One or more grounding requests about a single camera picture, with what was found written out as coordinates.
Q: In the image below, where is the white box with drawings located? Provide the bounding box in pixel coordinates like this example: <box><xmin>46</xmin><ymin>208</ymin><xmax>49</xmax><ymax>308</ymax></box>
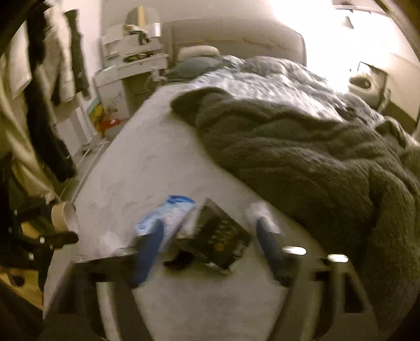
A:
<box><xmin>93</xmin><ymin>66</ymin><xmax>132</xmax><ymax>122</ymax></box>

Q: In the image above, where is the dark printed snack packet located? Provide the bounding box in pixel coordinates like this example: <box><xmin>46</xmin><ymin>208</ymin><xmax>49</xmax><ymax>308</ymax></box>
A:
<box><xmin>174</xmin><ymin>198</ymin><xmax>254</xmax><ymax>275</ymax></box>

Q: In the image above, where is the white hanging garment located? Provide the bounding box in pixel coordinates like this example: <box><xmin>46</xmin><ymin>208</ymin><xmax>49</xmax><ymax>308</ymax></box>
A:
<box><xmin>34</xmin><ymin>5</ymin><xmax>79</xmax><ymax>107</ymax></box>

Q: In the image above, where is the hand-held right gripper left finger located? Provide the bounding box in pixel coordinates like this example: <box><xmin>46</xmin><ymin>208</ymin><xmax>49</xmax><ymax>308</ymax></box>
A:
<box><xmin>39</xmin><ymin>219</ymin><xmax>165</xmax><ymax>341</ymax></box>

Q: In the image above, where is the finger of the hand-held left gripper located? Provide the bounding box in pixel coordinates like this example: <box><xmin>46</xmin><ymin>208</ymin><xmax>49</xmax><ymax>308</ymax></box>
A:
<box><xmin>16</xmin><ymin>230</ymin><xmax>80</xmax><ymax>263</ymax></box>
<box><xmin>3</xmin><ymin>193</ymin><xmax>55</xmax><ymax>230</ymax></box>

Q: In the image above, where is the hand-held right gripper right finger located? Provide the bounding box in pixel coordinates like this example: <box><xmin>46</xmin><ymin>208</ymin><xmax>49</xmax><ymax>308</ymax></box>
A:
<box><xmin>256</xmin><ymin>219</ymin><xmax>379</xmax><ymax>341</ymax></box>

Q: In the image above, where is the beige pillow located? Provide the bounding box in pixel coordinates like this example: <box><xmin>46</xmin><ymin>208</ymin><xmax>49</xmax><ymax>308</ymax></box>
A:
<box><xmin>178</xmin><ymin>45</ymin><xmax>221</xmax><ymax>62</ymax></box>

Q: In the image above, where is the white bedside table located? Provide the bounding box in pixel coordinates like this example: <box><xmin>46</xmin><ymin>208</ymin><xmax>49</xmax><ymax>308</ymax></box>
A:
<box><xmin>100</xmin><ymin>7</ymin><xmax>170</xmax><ymax>115</ymax></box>

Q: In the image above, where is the grey pillow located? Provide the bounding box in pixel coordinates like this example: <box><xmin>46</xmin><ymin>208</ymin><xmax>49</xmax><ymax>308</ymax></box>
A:
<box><xmin>167</xmin><ymin>57</ymin><xmax>228</xmax><ymax>78</ymax></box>

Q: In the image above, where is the black hanging garment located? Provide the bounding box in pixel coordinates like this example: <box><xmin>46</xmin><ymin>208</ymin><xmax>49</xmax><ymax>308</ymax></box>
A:
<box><xmin>23</xmin><ymin>0</ymin><xmax>79</xmax><ymax>182</ymax></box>

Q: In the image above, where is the cream hanging cloth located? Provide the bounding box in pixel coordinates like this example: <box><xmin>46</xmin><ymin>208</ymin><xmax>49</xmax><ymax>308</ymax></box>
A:
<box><xmin>0</xmin><ymin>20</ymin><xmax>63</xmax><ymax>202</ymax></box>

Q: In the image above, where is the grey patterned duvet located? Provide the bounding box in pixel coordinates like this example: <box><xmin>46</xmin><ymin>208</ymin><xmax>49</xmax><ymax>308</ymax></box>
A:
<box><xmin>193</xmin><ymin>55</ymin><xmax>384</xmax><ymax>127</ymax></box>

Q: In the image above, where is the brown paper cup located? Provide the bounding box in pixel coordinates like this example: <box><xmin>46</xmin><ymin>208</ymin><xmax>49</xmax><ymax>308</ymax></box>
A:
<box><xmin>50</xmin><ymin>201</ymin><xmax>79</xmax><ymax>234</ymax></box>

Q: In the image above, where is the yellow printed bag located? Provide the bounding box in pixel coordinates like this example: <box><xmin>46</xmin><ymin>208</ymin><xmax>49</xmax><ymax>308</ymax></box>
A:
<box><xmin>86</xmin><ymin>98</ymin><xmax>106</xmax><ymax>133</ymax></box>

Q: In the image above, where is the dark green hanging garment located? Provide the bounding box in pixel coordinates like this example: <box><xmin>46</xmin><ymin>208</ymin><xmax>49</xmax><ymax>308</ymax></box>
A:
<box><xmin>64</xmin><ymin>9</ymin><xmax>91</xmax><ymax>99</ymax></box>

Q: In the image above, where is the beige upholstered headboard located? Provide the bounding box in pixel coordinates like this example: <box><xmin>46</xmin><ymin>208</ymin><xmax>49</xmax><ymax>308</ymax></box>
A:
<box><xmin>162</xmin><ymin>15</ymin><xmax>308</xmax><ymax>68</ymax></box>

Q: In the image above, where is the red container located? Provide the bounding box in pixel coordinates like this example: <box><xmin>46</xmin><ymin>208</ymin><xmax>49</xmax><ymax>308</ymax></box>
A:
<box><xmin>100</xmin><ymin>117</ymin><xmax>123</xmax><ymax>138</ymax></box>

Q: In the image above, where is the white clothes rack base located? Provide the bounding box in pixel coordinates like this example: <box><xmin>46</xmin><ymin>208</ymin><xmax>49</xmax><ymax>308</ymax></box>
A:
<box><xmin>70</xmin><ymin>108</ymin><xmax>115</xmax><ymax>158</ymax></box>

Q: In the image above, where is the blue and white plastic packet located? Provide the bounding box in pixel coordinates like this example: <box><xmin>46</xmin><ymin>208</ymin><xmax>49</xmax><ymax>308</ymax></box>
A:
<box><xmin>133</xmin><ymin>194</ymin><xmax>197</xmax><ymax>253</ymax></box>

